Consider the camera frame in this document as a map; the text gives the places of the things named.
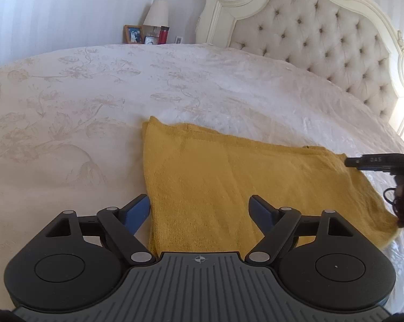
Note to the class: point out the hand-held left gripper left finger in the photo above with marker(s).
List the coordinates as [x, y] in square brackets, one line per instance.
[139, 209]

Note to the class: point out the yellow knit sweater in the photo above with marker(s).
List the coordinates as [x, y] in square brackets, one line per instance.
[215, 181]

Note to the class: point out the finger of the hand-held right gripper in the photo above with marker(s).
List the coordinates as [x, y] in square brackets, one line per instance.
[353, 162]

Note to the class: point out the table lamp with cream shade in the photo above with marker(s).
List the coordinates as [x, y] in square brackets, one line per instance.
[156, 13]

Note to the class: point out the wooden picture frame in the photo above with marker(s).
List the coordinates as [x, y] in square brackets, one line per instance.
[134, 35]

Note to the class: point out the white floral bedspread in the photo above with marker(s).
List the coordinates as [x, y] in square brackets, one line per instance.
[71, 114]

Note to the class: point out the red bottle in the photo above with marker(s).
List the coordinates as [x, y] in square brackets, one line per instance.
[163, 36]

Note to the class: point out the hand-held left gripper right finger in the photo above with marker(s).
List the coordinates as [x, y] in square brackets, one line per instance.
[259, 209]

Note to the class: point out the small alarm clock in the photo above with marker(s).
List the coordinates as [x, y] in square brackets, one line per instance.
[150, 40]

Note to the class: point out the cream tufted headboard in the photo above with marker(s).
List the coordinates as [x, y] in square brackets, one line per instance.
[316, 30]

